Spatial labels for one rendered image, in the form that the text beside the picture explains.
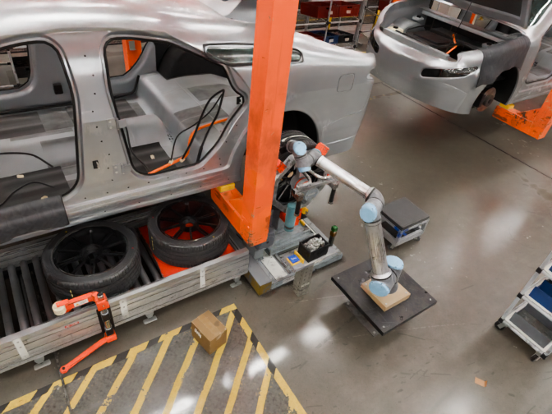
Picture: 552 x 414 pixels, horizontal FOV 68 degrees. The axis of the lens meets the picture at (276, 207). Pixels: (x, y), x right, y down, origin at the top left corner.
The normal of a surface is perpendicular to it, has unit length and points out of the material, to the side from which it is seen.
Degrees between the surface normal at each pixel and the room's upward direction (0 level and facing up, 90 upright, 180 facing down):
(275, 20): 90
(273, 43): 90
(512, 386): 0
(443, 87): 90
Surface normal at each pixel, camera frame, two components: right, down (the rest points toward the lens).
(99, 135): 0.54, 0.54
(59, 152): 0.50, 0.03
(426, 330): 0.11, -0.77
